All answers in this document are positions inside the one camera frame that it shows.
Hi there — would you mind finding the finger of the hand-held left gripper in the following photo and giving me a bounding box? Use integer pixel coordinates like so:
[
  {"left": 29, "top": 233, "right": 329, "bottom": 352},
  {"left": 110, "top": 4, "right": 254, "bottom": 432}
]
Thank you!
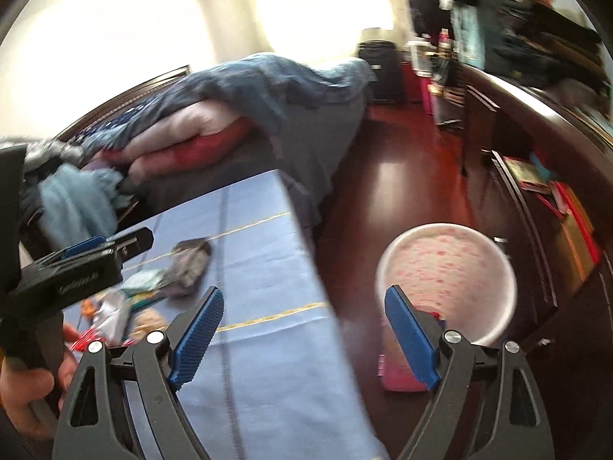
[
  {"left": 111, "top": 227, "right": 155, "bottom": 270},
  {"left": 62, "top": 235, "right": 110, "bottom": 258}
]

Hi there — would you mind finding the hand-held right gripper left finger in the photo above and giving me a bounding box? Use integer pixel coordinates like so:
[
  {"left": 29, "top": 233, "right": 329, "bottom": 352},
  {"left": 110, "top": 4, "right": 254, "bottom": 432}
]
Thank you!
[{"left": 52, "top": 286, "right": 226, "bottom": 460}]

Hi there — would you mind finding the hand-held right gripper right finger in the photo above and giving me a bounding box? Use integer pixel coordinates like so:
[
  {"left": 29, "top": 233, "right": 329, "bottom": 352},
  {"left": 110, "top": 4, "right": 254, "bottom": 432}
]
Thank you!
[{"left": 384, "top": 285, "right": 557, "bottom": 460}]

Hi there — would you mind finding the green and white wrapper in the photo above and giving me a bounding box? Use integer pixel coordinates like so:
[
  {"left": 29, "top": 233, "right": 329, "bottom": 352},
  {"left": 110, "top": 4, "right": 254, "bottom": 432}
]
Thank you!
[{"left": 120, "top": 268, "right": 168, "bottom": 305}]

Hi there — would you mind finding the brown paper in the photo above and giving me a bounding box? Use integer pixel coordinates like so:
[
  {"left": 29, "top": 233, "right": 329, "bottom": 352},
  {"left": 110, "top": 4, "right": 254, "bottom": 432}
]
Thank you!
[{"left": 131, "top": 309, "right": 166, "bottom": 341}]

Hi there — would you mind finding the dark wrapper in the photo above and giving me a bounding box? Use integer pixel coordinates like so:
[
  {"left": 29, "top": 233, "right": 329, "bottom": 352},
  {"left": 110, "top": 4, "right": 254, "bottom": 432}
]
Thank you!
[{"left": 160, "top": 238, "right": 212, "bottom": 298}]

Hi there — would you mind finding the red wrapper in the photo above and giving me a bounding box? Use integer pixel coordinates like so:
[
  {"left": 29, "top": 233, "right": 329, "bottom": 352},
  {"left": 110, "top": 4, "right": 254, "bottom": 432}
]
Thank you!
[{"left": 69, "top": 328, "right": 103, "bottom": 352}]

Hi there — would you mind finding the pile of small wrappers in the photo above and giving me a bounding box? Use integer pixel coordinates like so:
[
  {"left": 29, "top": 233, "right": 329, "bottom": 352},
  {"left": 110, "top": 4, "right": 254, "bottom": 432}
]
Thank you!
[{"left": 93, "top": 292, "right": 132, "bottom": 346}]

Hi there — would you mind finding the person's left hand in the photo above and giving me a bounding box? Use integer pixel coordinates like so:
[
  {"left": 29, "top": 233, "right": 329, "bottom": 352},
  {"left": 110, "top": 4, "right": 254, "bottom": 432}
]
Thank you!
[{"left": 0, "top": 357, "right": 61, "bottom": 442}]

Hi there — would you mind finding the teal towel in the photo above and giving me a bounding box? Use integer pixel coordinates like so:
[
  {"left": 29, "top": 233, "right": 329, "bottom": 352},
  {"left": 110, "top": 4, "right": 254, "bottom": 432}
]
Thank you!
[{"left": 38, "top": 163, "right": 128, "bottom": 250}]

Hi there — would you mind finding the blue checked tablecloth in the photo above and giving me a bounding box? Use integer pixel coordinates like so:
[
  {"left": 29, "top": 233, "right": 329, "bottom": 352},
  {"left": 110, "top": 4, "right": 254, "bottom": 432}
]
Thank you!
[{"left": 62, "top": 169, "right": 390, "bottom": 460}]

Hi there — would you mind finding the grey fuzzy cloth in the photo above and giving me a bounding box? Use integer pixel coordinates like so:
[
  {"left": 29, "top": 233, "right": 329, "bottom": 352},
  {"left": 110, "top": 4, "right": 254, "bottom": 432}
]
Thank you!
[{"left": 0, "top": 139, "right": 89, "bottom": 173}]

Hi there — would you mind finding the dark wooden bed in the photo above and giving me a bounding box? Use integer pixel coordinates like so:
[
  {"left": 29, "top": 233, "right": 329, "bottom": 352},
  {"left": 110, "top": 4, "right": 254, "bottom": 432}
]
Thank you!
[{"left": 50, "top": 55, "right": 379, "bottom": 231}]

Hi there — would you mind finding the red quilt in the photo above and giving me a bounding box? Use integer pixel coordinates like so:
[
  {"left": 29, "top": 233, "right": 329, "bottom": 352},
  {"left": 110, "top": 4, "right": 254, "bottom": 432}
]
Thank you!
[{"left": 98, "top": 120, "right": 262, "bottom": 173}]

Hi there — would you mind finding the navy star-patterned pillow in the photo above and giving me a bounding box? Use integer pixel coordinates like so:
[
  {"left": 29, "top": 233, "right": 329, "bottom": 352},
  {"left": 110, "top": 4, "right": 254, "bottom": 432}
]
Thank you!
[{"left": 67, "top": 93, "right": 183, "bottom": 147}]

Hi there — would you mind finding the pink quilt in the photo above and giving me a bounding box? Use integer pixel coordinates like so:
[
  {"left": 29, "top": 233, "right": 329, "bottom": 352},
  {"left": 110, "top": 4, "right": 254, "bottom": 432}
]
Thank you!
[{"left": 127, "top": 103, "right": 240, "bottom": 178}]

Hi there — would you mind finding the row of red folders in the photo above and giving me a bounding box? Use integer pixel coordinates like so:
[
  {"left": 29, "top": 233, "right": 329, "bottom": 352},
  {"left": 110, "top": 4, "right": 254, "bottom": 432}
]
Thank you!
[{"left": 546, "top": 179, "right": 602, "bottom": 283}]

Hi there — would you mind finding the green covered book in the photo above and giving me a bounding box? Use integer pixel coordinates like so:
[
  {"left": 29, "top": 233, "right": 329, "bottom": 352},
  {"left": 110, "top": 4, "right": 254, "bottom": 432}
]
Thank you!
[{"left": 503, "top": 156, "right": 551, "bottom": 192}]

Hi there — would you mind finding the blue grey duvet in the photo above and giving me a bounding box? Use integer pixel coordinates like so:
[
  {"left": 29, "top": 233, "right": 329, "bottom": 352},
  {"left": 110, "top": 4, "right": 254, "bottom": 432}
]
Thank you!
[{"left": 84, "top": 54, "right": 378, "bottom": 202}]

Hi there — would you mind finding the dark wooden dresser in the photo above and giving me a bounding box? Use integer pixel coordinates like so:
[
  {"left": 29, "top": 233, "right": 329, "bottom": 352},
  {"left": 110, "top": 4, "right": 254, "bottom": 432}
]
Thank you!
[{"left": 431, "top": 57, "right": 613, "bottom": 394}]

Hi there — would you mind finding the pink suitcase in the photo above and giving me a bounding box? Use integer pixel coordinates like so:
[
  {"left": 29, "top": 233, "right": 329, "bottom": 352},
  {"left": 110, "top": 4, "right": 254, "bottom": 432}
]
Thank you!
[{"left": 402, "top": 62, "right": 439, "bottom": 116}]

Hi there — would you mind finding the black suitcase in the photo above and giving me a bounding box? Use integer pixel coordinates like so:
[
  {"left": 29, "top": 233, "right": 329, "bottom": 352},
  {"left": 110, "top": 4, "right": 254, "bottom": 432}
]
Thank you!
[{"left": 357, "top": 41, "right": 403, "bottom": 104}]

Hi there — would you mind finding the clear jar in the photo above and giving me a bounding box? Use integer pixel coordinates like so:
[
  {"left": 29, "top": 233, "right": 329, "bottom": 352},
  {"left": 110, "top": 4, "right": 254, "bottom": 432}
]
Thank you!
[{"left": 409, "top": 33, "right": 434, "bottom": 75}]

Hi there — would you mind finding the bright curtained window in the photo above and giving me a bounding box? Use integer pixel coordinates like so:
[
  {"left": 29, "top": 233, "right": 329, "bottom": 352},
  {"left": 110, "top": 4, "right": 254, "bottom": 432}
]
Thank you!
[{"left": 192, "top": 0, "right": 398, "bottom": 58}]

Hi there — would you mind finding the teal printed board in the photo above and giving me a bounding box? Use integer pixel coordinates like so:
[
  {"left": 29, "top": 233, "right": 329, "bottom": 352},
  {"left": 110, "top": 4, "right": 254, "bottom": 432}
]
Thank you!
[{"left": 450, "top": 2, "right": 487, "bottom": 70}]

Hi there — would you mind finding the pile of dark clothes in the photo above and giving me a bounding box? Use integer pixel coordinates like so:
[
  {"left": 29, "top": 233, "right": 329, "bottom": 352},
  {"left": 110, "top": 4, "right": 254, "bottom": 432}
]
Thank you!
[{"left": 493, "top": 0, "right": 604, "bottom": 101}]

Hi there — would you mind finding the black hanging jacket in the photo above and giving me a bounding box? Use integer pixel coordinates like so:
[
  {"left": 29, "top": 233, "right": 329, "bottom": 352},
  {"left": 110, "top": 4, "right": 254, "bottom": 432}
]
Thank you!
[{"left": 407, "top": 0, "right": 480, "bottom": 39}]

